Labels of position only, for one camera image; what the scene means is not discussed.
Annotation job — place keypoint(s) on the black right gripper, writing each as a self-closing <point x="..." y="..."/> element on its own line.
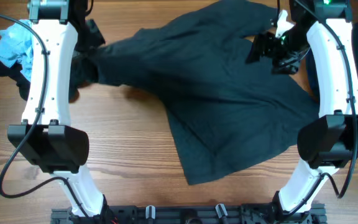
<point x="261" y="46"/>

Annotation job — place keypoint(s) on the dark green t-shirt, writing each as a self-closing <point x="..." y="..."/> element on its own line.
<point x="225" y="114"/>

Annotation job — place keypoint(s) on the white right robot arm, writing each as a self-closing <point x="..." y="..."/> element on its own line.
<point x="329" y="143"/>

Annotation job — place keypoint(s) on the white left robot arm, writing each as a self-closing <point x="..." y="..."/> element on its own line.
<point x="45" y="136"/>

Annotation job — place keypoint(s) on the light blue crumpled garment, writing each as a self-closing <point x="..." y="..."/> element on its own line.
<point x="16" y="47"/>

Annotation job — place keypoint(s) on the black garment with logo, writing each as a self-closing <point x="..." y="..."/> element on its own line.
<point x="14" y="73"/>

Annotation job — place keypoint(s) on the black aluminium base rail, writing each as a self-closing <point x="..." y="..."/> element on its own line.
<point x="246" y="213"/>

